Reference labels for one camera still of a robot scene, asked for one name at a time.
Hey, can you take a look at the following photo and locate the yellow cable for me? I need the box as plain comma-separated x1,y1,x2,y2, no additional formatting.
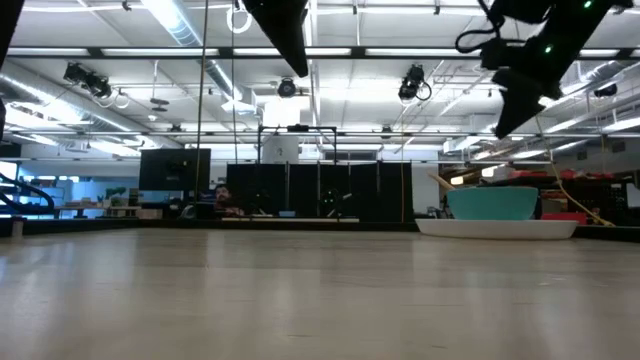
548,149,617,228

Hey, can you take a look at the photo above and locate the red box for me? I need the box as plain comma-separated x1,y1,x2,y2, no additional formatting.
540,211,589,226

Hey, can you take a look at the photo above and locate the white column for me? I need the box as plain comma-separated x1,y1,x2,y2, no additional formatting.
261,99,301,165

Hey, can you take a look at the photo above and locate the person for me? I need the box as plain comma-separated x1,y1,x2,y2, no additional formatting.
213,183,246,218

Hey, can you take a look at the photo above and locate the white plate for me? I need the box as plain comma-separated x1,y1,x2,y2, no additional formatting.
414,218,580,242

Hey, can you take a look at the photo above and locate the teal bowl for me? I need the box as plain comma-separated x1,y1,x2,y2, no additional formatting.
446,185,540,222

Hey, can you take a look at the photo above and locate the black ceiling camera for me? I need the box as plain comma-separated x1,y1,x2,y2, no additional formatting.
397,63,433,103
276,77,298,99
62,61,114,100

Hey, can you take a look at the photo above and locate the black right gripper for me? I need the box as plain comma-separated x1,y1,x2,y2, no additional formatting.
491,0,622,141

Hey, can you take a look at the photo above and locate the spoon with wooden handle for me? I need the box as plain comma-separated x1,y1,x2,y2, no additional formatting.
426,171,457,193

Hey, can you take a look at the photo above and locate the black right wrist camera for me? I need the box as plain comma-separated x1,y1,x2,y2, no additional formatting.
478,36,509,72

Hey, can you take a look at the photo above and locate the black room partition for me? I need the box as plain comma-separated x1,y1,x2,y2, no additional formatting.
226,160,415,224

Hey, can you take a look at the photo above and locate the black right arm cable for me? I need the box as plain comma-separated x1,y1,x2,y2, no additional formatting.
453,0,506,55

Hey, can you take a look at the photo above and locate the black monitor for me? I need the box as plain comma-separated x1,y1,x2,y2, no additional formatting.
138,147,212,192

